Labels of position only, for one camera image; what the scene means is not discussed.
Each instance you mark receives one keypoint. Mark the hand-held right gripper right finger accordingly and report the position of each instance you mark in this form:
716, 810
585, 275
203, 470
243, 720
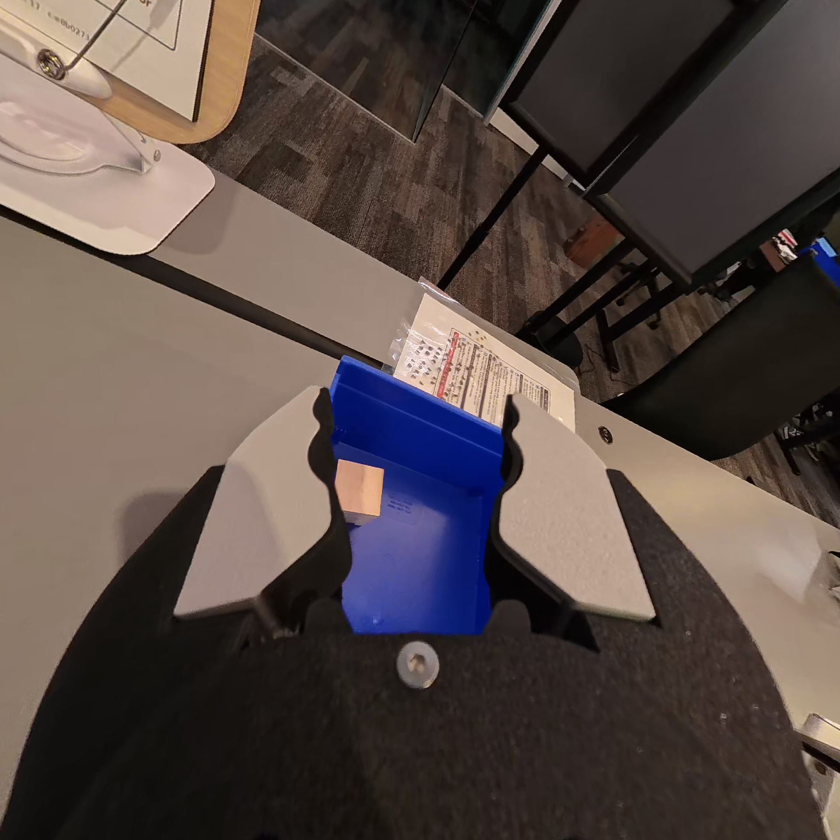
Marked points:
571, 518

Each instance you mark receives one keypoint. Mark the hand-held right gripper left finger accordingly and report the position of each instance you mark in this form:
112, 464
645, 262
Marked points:
262, 518

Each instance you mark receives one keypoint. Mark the wooden cube with blue tape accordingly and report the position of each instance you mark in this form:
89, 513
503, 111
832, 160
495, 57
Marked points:
361, 489

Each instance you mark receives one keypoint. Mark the blue plastic bin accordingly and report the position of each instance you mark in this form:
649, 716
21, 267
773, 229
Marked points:
420, 564

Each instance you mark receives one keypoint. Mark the instruction sheet in plastic bag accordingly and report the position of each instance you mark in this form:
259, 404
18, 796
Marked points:
459, 341

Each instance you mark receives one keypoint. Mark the black chair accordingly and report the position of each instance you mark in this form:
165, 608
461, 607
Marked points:
722, 367

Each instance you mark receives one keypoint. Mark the brown box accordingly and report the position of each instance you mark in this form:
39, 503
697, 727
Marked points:
590, 239

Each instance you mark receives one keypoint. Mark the grey metal clamp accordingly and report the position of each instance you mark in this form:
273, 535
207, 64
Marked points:
820, 748

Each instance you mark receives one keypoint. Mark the white stand with flat base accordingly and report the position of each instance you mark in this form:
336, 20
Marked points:
131, 203

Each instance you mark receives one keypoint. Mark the blue crate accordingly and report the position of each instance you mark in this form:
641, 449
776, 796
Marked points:
828, 262

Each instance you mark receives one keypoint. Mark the wood-framed white board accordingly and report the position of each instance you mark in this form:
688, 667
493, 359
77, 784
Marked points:
226, 65

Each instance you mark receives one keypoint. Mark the dark glass partition panel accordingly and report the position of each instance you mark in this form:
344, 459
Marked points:
367, 52

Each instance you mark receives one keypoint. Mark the grey desk with black frame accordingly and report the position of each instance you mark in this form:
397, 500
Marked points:
590, 65
722, 151

